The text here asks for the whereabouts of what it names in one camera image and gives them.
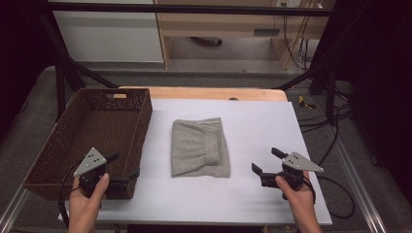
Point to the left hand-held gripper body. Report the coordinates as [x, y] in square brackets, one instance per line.
[90, 161]

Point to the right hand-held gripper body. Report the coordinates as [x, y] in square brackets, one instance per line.
[299, 163]

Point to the brown woven basket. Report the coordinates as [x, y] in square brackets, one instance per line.
[97, 129]

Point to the grey pants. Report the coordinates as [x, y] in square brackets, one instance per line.
[197, 149]

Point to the person's right hand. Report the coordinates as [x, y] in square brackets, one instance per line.
[299, 200]

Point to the person's left hand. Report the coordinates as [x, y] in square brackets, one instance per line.
[84, 204]

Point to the white board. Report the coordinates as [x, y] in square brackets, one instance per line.
[259, 129]

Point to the yellow and black tape piece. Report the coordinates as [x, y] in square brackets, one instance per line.
[304, 103]

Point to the wooden table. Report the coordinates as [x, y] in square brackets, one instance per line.
[210, 93]

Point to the dark curtain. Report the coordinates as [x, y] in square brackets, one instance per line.
[19, 58]
[382, 81]

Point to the white cabinet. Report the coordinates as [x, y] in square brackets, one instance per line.
[110, 35]

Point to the light wooden desk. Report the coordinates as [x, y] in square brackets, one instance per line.
[226, 24]

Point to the aluminium rail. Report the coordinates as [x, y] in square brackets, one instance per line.
[11, 210]
[356, 181]

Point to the black metal frame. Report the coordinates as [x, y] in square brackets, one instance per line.
[194, 9]

